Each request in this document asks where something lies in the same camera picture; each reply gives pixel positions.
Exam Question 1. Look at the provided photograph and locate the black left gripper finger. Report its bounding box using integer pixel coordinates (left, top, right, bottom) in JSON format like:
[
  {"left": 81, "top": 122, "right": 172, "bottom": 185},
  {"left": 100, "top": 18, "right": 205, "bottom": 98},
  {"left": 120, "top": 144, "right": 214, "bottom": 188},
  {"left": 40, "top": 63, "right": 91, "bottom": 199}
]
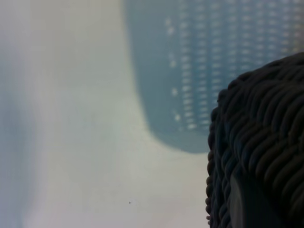
[{"left": 229, "top": 174, "right": 265, "bottom": 228}]

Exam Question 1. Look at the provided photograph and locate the dark brown woven wicker basket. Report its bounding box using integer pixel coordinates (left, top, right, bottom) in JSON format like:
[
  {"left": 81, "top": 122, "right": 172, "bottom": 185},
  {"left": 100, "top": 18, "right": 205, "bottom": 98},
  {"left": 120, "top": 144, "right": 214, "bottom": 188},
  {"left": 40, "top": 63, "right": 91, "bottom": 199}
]
[{"left": 205, "top": 51, "right": 304, "bottom": 228}]

